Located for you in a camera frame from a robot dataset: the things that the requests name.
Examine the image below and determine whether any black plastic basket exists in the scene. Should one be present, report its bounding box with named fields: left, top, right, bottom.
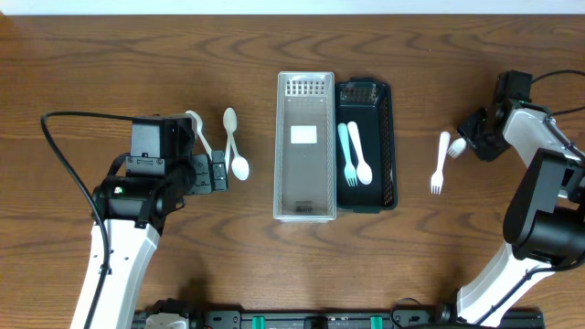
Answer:
left=335, top=78, right=398, bottom=213

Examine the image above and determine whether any pale green fork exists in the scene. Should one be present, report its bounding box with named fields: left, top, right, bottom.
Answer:
left=337, top=122, right=357, bottom=187

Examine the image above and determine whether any white spoon bowl up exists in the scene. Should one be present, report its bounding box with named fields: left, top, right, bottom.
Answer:
left=223, top=107, right=237, bottom=172

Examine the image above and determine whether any white spoon bowl down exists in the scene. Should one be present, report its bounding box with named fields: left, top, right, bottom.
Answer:
left=229, top=133, right=250, bottom=181

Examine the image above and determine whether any white label in basket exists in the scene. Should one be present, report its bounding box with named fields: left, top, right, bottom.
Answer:
left=290, top=125, right=317, bottom=144

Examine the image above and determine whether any clear plastic basket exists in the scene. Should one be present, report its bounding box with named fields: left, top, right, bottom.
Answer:
left=273, top=71, right=336, bottom=223

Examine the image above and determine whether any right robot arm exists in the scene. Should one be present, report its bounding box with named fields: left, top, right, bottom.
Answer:
left=450, top=70, right=584, bottom=327

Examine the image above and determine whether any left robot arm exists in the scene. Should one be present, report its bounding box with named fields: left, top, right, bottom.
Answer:
left=71, top=111, right=228, bottom=328

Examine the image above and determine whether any white spoon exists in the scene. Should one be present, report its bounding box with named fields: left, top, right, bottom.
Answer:
left=347, top=122, right=373, bottom=185
left=186, top=111, right=213, bottom=160

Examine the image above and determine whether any white fork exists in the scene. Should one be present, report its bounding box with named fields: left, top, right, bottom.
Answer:
left=431, top=132, right=451, bottom=195
left=447, top=138, right=467, bottom=159

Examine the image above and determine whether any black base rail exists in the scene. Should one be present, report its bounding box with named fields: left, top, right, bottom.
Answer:
left=132, top=297, right=548, bottom=329

